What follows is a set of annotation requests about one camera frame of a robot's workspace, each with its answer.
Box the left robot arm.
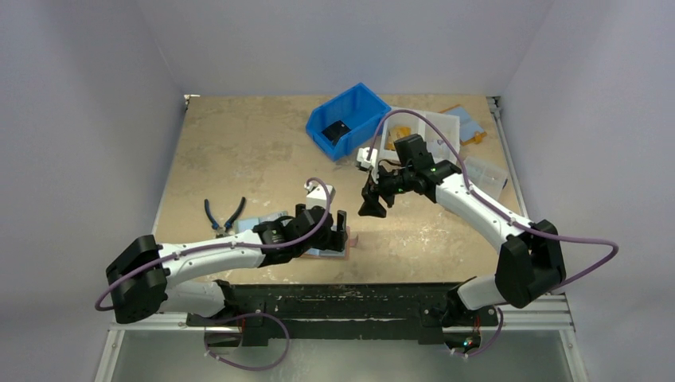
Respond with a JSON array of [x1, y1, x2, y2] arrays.
[[105, 205, 348, 325]]

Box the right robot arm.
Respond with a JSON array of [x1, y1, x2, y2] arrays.
[[357, 134, 566, 324]]

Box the card in white tray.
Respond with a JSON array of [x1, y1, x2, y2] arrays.
[[427, 138, 451, 158]]

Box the orange card holder in tray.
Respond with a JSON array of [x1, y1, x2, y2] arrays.
[[384, 125, 411, 151]]

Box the black card in blue bin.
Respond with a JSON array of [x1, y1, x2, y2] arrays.
[[322, 120, 351, 146]]

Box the white divided plastic tray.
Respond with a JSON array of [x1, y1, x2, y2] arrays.
[[377, 109, 460, 165]]

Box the clear plastic screw box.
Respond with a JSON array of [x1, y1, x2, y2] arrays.
[[464, 156, 508, 201]]

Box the blue plastic bin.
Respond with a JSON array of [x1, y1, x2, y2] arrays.
[[306, 83, 391, 162]]

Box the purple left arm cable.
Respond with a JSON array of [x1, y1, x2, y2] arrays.
[[95, 177, 334, 372]]

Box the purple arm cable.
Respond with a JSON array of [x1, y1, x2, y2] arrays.
[[369, 109, 619, 360], [95, 177, 334, 372]]

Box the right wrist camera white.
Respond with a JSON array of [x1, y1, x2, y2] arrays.
[[357, 147, 378, 171]]

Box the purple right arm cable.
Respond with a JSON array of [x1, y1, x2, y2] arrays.
[[369, 109, 619, 360]]

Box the blue handled pliers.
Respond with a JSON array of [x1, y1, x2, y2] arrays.
[[204, 196, 248, 233]]

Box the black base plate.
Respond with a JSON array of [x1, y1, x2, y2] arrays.
[[179, 283, 500, 346]]

